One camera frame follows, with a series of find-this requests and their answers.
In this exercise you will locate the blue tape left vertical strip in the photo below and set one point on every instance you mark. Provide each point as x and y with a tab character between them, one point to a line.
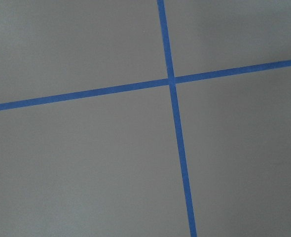
176	117

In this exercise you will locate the blue tape long horizontal strip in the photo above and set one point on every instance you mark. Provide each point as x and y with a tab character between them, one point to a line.
143	85

